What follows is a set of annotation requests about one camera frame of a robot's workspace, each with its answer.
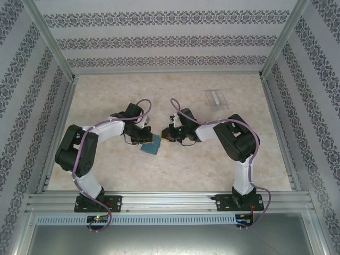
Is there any clear plastic card stand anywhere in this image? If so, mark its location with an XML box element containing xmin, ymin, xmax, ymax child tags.
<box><xmin>205</xmin><ymin>90</ymin><xmax>230</xmax><ymax>112</ymax></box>

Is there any circuit board green light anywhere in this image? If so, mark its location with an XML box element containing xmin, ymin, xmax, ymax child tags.
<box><xmin>87</xmin><ymin>215</ymin><xmax>110</xmax><ymax>224</ymax></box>

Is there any grey metal panel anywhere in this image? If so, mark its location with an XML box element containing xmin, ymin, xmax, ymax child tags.
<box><xmin>25</xmin><ymin>224</ymin><xmax>318</xmax><ymax>255</ymax></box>

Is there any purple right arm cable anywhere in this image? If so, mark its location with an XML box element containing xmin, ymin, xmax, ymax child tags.
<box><xmin>169</xmin><ymin>98</ymin><xmax>272</xmax><ymax>230</ymax></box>

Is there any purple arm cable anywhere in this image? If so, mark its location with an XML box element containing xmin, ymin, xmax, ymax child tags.
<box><xmin>169</xmin><ymin>98</ymin><xmax>272</xmax><ymax>230</ymax></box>
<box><xmin>71</xmin><ymin>99</ymin><xmax>152</xmax><ymax>232</ymax></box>

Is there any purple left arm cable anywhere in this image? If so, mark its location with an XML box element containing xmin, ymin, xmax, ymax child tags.
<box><xmin>71</xmin><ymin>99</ymin><xmax>152</xmax><ymax>232</ymax></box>

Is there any aluminium rear frame bar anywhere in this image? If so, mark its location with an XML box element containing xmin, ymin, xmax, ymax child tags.
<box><xmin>71</xmin><ymin>70</ymin><xmax>262</xmax><ymax>76</ymax></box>

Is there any aluminium mounting rail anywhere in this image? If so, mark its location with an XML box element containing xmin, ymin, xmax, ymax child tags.
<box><xmin>25</xmin><ymin>191</ymin><xmax>316</xmax><ymax>213</ymax></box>

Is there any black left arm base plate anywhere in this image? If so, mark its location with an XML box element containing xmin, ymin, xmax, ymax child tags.
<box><xmin>74</xmin><ymin>195</ymin><xmax>123</xmax><ymax>213</ymax></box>

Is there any aluminium side rail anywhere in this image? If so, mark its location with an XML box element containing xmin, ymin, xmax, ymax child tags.
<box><xmin>37</xmin><ymin>75</ymin><xmax>79</xmax><ymax>193</ymax></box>
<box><xmin>261</xmin><ymin>76</ymin><xmax>302</xmax><ymax>191</ymax></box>

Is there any slotted grey cable duct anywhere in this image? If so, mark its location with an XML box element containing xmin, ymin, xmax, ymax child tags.
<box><xmin>36</xmin><ymin>214</ymin><xmax>237</xmax><ymax>225</ymax></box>

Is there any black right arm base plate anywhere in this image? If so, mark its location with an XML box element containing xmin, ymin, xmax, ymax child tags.
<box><xmin>215</xmin><ymin>193</ymin><xmax>265</xmax><ymax>213</ymax></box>

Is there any aluminium frame post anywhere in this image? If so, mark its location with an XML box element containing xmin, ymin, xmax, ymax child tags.
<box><xmin>259</xmin><ymin>0</ymin><xmax>310</xmax><ymax>79</ymax></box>
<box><xmin>25</xmin><ymin>0</ymin><xmax>78</xmax><ymax>80</ymax></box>

